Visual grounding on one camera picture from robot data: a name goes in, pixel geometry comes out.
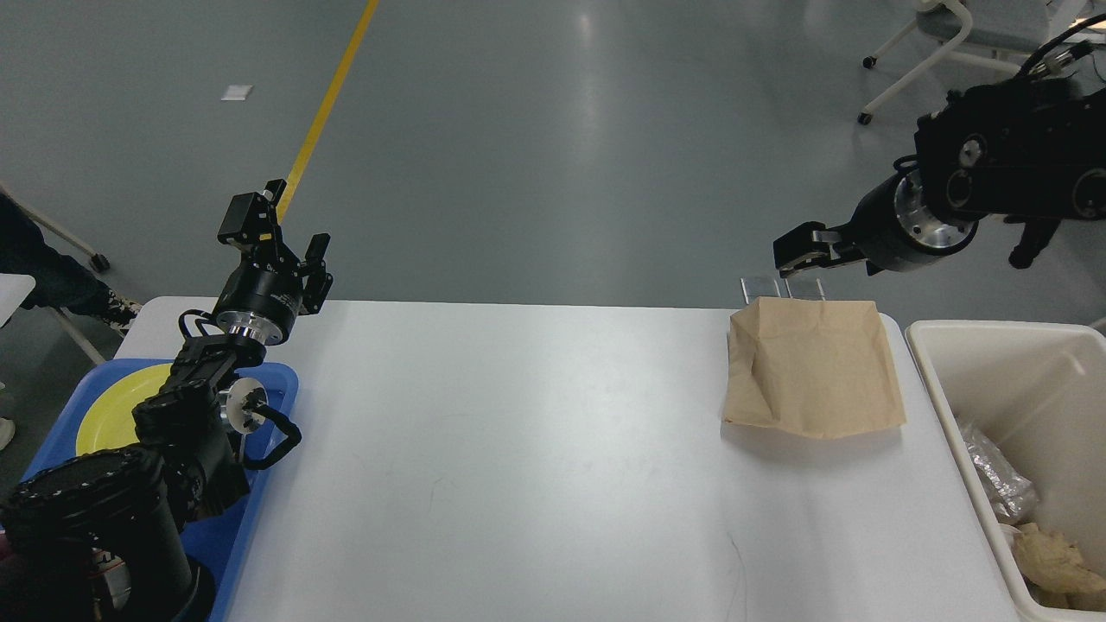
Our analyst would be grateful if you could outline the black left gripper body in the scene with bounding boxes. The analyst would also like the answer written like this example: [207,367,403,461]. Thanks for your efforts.
[213,261,303,346]

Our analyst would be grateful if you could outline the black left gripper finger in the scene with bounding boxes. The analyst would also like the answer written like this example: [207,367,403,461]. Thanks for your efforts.
[216,180,300,279]
[296,232,334,315]

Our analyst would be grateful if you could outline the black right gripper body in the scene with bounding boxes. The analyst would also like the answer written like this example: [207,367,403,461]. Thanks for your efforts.
[847,170,978,274]

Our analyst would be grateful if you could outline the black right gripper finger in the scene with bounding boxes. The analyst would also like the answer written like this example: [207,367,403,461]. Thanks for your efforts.
[772,221,868,279]

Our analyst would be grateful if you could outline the brown paper bag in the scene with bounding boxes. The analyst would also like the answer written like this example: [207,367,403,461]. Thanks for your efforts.
[722,298,907,440]

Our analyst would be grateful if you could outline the yellow plastic plate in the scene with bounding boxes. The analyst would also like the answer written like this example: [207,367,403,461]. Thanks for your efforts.
[75,359,170,455]

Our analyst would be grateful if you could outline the brown paper ball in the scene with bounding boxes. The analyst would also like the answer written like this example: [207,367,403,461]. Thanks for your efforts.
[1011,523,1105,612]

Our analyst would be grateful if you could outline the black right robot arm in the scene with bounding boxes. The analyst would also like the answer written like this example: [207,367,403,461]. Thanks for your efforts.
[773,13,1103,279]

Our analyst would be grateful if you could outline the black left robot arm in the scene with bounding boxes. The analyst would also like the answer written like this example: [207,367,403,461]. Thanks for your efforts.
[3,180,334,621]

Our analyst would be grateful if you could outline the person leg dark trousers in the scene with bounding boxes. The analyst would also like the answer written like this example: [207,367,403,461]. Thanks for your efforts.
[1,189,143,336]

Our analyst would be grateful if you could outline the beige plastic bin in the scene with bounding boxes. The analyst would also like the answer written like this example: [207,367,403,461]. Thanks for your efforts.
[906,321,1105,621]

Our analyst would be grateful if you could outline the grey office chair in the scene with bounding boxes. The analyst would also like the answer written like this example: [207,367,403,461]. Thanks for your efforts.
[856,1,1103,129]

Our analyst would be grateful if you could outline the blue plastic tray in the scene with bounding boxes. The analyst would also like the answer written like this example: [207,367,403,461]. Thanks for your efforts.
[25,366,268,621]

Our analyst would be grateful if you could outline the crumpled clear plastic wrap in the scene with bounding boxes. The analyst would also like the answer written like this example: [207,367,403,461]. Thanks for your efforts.
[957,419,1039,526]

